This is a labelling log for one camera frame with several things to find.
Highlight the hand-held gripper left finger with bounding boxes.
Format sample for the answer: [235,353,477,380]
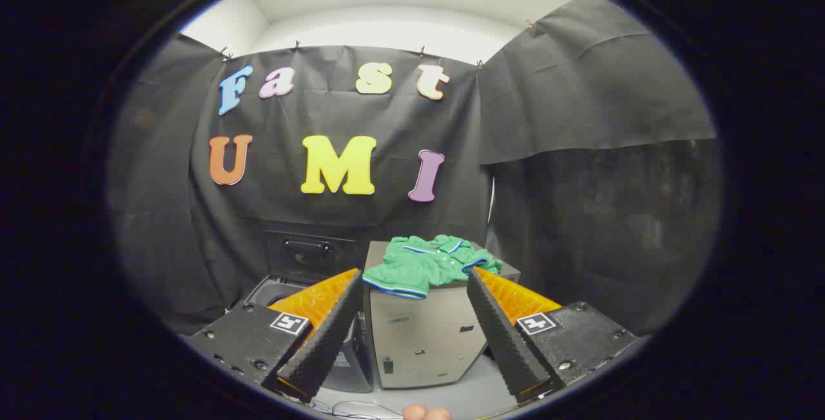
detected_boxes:
[184,268,365,403]

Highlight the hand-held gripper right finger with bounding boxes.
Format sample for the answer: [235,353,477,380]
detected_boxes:
[466,267,639,405]

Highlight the dark grey washing machine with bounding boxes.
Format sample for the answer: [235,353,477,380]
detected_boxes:
[226,275,374,394]

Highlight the green polo shirt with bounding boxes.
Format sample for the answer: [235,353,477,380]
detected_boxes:
[362,234,503,300]

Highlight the beige metal cabinet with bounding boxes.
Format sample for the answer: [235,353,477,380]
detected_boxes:
[363,240,521,390]

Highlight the black backdrop cloth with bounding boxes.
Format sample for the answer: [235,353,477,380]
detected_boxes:
[106,0,723,337]

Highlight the thin black cables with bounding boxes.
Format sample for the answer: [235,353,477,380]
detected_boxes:
[315,398,404,420]

